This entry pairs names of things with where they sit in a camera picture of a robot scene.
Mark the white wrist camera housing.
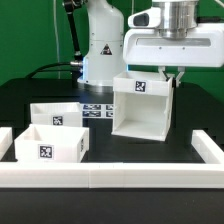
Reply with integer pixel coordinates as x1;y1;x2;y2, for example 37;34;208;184
128;7;161;28

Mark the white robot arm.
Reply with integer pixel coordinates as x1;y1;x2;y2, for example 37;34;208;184
63;0;224;91

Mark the fiducial marker sheet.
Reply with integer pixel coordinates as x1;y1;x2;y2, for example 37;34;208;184
82;104;113;119

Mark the white obstacle fence wall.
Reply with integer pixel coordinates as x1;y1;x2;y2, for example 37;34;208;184
0;127;224;188

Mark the white rear drawer tray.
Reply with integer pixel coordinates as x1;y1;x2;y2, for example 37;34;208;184
30;102;83;127

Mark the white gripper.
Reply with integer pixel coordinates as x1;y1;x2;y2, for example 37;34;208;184
123;23;224;88

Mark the white drawer cabinet box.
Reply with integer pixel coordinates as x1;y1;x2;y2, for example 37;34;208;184
112;71;174;141

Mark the white front drawer tray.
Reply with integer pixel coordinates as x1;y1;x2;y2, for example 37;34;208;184
14;124;89;163

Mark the white drawer tray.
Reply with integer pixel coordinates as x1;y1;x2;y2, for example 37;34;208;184
30;102;83;127
14;124;89;163

